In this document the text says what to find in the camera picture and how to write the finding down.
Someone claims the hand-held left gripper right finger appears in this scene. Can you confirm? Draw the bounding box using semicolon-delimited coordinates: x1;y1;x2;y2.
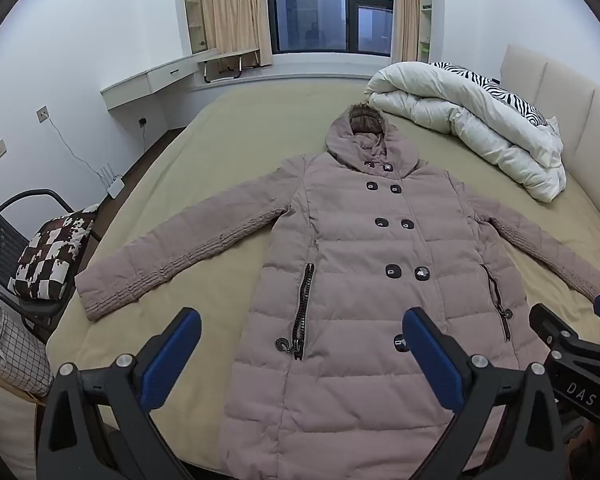
402;307;567;480

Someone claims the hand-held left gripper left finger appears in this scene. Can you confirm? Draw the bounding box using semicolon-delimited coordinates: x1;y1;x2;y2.
32;307;203;480

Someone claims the pink hooded down jacket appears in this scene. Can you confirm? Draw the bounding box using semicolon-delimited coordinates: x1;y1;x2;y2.
74;104;600;480

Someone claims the brown white patterned cushion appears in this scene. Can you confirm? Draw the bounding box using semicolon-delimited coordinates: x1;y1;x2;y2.
7;203;101;301

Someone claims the white checked laundry basket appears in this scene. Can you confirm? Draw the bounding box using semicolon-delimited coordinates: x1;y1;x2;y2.
0;307;55;399

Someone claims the white wifi router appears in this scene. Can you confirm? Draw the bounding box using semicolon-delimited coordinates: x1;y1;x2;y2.
98;162;125;200

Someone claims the black metal chair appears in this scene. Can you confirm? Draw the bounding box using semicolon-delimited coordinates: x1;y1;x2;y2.
0;188;99;347

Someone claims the white duvet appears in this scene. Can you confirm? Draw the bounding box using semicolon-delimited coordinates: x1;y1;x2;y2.
364;61;567;204

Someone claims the beige padded headboard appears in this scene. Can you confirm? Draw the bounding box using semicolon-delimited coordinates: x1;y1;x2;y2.
500;44;600;256

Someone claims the bed with olive sheet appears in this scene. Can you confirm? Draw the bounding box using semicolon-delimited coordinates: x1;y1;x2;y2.
45;77;600;480

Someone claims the zebra striped pillow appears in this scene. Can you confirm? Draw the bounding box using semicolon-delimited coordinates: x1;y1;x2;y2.
428;61;552;127

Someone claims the white floating desk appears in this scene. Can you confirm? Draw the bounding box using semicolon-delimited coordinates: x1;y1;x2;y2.
100;47;219;111

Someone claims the small folding table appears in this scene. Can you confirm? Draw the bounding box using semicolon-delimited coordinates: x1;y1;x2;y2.
197;48;260;84

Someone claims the narrow beige curtain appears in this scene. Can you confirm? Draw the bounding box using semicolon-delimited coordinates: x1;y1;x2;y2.
391;0;422;63

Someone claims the wide beige curtain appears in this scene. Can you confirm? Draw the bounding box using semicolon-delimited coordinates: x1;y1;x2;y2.
197;0;274;74

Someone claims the dark framed window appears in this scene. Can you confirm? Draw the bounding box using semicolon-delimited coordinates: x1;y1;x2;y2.
264;0;396;57

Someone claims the thin grey cable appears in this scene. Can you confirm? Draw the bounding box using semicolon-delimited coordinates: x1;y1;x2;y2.
42;117;112;192

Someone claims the white wall shelf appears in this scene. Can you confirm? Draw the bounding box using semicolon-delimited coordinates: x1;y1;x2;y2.
181;0;207;56
417;0;434;63

